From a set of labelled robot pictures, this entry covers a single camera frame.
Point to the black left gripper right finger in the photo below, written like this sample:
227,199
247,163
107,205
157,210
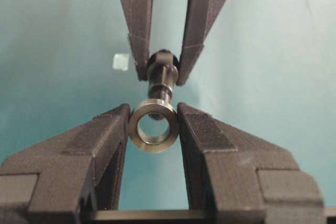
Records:
240,178

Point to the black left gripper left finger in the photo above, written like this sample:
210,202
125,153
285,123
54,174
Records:
78,170

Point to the small white tape piece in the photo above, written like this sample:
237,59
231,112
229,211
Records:
121,62

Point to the teal table cloth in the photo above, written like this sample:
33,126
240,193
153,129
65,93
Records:
268,68

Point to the dark metal stepped shaft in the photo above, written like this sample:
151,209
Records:
162,74

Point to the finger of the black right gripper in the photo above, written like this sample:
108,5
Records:
200,17
138,15

